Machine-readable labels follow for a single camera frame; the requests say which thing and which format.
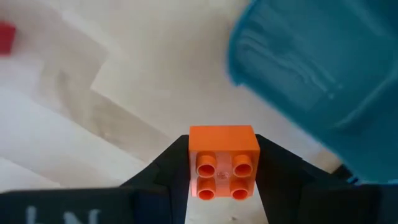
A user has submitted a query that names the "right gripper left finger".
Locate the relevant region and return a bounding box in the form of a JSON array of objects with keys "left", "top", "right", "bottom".
[{"left": 0, "top": 134, "right": 191, "bottom": 224}]

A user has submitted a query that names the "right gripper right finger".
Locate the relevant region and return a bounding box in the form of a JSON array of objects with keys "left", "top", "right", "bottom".
[{"left": 254, "top": 134, "right": 398, "bottom": 224}]

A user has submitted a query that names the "small orange square block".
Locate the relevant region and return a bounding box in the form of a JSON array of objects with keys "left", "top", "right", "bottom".
[{"left": 188, "top": 124, "right": 261, "bottom": 201}]

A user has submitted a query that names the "red rectangular block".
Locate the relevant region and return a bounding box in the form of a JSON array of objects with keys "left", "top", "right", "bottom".
[{"left": 0, "top": 21, "right": 17, "bottom": 57}]

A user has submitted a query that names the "dark slate plastic bin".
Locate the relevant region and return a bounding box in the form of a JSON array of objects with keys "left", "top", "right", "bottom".
[{"left": 226, "top": 0, "right": 398, "bottom": 184}]

